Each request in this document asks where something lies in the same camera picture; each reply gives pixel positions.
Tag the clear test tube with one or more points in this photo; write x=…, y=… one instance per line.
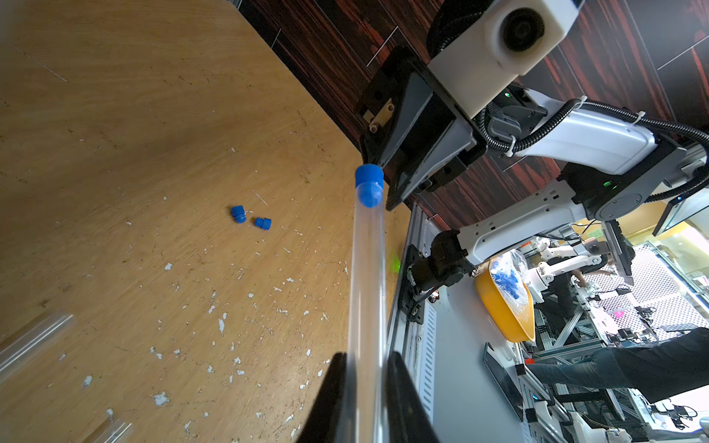
x=367, y=321
x=20, y=348
x=117, y=431

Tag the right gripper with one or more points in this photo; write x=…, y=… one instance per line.
x=412, y=119

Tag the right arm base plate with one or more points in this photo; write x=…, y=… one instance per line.
x=420, y=279

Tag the yellow bowl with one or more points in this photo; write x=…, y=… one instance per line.
x=517, y=325

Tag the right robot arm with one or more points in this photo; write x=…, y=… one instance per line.
x=613, y=162

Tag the bag of blue stoppers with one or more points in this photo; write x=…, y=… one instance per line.
x=508, y=271

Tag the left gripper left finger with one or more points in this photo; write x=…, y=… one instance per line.
x=324, y=416

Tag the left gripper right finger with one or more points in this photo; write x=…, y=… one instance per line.
x=407, y=418

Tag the aluminium front rail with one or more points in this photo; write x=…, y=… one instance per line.
x=416, y=343

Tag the blue stopper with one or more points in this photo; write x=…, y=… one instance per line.
x=369, y=185
x=238, y=214
x=263, y=223

